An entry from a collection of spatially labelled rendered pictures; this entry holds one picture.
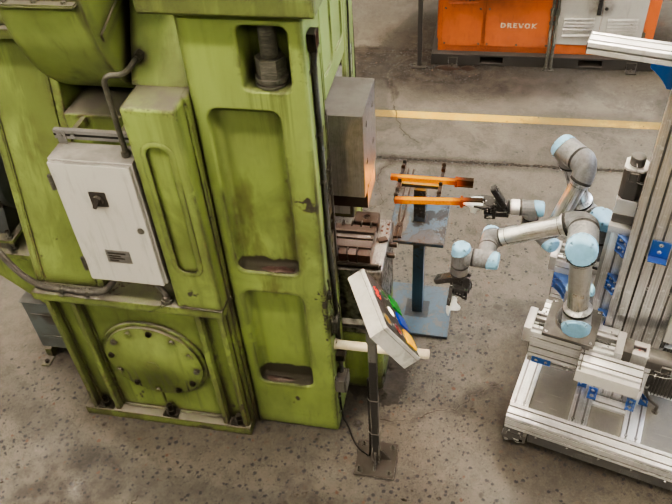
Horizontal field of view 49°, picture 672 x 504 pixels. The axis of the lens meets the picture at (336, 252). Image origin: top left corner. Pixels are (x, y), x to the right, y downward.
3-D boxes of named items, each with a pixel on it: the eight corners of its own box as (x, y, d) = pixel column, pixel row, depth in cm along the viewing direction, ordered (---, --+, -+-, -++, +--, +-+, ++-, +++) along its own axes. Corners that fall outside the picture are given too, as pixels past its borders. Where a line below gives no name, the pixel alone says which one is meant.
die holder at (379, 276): (393, 282, 398) (392, 219, 368) (383, 335, 371) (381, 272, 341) (293, 273, 408) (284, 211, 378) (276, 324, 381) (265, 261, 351)
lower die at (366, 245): (376, 238, 359) (376, 225, 353) (370, 266, 345) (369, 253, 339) (293, 231, 366) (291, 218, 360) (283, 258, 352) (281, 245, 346)
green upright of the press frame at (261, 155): (347, 390, 405) (315, -19, 249) (339, 430, 386) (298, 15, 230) (270, 381, 413) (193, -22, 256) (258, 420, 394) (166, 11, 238)
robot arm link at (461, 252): (471, 253, 293) (449, 250, 295) (469, 273, 300) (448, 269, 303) (474, 240, 298) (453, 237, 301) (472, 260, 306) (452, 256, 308)
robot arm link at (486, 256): (502, 242, 299) (475, 238, 302) (498, 261, 291) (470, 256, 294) (500, 256, 304) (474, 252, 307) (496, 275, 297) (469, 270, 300)
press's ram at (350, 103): (379, 145, 338) (377, 67, 311) (365, 198, 310) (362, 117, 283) (290, 140, 345) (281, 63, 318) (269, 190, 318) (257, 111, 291)
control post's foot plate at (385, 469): (400, 444, 379) (400, 434, 372) (394, 482, 363) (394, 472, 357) (358, 438, 382) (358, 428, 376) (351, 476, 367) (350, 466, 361)
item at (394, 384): (425, 336, 430) (426, 335, 429) (414, 419, 389) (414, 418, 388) (359, 329, 437) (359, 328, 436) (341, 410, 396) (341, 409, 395)
